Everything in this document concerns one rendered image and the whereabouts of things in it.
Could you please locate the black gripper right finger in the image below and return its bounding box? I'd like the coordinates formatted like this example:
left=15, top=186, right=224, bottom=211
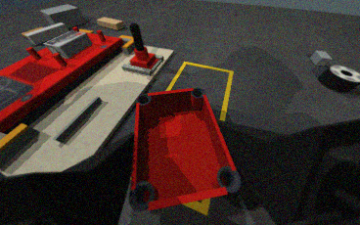
left=216, top=119, right=360, bottom=225

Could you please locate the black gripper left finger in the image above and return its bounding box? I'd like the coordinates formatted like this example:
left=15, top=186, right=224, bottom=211
left=0, top=132, right=134, bottom=225

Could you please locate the black tyre with silver hub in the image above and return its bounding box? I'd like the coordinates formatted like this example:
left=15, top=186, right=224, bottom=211
left=318, top=65, right=360, bottom=93

